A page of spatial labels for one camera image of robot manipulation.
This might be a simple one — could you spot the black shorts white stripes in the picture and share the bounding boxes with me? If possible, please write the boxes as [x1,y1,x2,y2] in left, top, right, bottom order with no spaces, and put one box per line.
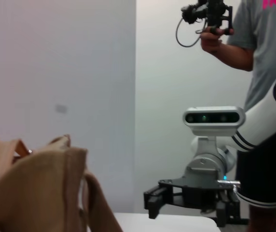
[235,124,276,208]

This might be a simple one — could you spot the person's forearm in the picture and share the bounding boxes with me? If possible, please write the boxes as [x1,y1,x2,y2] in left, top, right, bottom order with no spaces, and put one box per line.
[211,40,254,72]

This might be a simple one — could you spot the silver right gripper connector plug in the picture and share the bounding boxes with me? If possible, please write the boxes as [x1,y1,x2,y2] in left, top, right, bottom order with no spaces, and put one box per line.
[217,180,242,188]

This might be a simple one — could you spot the dark looped rig cable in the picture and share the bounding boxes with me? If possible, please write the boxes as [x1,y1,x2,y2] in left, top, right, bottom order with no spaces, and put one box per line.
[176,17,207,48]

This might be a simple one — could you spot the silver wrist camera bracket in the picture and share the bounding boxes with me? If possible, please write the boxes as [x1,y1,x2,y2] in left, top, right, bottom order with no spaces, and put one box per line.
[197,135,220,158]

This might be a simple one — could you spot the person in grey shirt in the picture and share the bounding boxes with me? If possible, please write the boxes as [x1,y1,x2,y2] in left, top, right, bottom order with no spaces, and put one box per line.
[226,0,276,128]

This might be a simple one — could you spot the person's hand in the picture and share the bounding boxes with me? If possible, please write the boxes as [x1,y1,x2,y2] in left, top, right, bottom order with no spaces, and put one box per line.
[200,26,223,53]

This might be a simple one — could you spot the khaki canvas food bag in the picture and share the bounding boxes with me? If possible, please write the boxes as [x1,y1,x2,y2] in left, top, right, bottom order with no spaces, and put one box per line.
[0,134,124,232]

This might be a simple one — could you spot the person's bare leg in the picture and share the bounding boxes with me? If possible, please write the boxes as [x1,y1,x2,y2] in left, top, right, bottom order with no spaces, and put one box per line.
[248,202,276,232]

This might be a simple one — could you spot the silver right wrist depth camera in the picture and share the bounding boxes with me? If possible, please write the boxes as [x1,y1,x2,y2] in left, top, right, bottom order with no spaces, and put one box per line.
[182,105,246,137]

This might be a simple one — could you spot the black handheld camera rig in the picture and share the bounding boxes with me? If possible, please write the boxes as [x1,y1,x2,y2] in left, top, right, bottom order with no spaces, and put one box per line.
[180,0,235,36]

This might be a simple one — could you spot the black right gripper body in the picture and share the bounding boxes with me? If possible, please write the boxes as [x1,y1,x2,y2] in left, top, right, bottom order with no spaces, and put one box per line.
[158,175,240,214]

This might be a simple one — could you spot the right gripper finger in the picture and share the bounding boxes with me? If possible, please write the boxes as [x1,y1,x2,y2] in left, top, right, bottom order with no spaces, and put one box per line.
[215,192,241,228]
[144,185,177,220]

